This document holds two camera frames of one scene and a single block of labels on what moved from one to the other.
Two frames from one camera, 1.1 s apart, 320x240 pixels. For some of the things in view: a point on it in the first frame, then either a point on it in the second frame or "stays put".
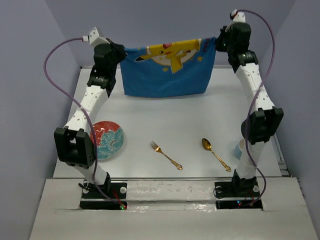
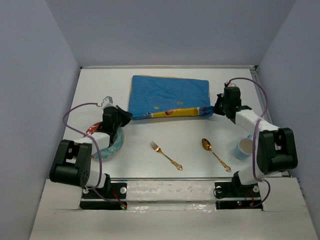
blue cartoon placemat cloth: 178,68 -> 158,96
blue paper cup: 239,148 stays put
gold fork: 158,149 stays put
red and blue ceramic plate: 110,139 stays put
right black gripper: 220,46 -> 217,110
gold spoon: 208,146 stays put
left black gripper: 118,50 -> 125,115
